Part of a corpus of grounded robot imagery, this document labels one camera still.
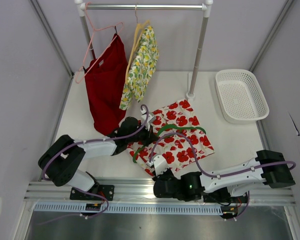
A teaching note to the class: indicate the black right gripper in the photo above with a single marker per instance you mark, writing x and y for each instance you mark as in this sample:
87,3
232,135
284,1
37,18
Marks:
159,177

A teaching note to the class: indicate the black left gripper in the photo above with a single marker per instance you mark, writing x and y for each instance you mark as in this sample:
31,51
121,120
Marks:
149,137

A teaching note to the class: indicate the green hanger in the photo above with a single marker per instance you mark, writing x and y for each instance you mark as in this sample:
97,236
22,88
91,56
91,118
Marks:
166,128

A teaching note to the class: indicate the red poppy print skirt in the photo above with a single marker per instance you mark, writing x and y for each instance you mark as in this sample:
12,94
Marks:
178,151

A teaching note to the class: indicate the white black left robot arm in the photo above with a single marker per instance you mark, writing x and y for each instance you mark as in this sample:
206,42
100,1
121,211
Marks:
60,163

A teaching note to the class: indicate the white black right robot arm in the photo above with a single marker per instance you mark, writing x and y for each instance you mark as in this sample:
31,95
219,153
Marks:
268,168

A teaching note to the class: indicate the pink hanger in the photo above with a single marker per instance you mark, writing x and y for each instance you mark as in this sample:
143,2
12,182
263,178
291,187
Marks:
90,31

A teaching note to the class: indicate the yellow hanger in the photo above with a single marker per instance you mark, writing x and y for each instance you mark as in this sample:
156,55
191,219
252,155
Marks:
137,36

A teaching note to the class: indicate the red dress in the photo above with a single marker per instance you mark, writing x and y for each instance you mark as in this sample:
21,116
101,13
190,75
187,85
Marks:
104,80

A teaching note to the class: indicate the lemon print garment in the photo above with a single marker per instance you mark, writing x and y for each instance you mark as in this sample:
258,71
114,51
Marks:
141,70

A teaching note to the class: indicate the white plastic basket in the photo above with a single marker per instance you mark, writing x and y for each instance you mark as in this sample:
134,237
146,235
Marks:
240,96

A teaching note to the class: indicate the metal clothes rack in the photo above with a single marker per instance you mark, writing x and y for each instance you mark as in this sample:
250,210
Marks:
205,7

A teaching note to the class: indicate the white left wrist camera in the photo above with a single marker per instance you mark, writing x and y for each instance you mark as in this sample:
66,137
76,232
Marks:
147,118

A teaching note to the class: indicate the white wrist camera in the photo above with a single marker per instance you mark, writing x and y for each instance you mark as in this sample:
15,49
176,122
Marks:
159,164
147,118

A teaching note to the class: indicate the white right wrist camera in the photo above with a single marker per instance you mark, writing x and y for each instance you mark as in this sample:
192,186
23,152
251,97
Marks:
159,164

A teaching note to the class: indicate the slotted cable duct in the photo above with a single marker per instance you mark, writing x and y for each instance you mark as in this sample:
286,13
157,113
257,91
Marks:
130,208

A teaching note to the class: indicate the aluminium rail base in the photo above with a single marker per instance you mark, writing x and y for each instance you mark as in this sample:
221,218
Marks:
140,191

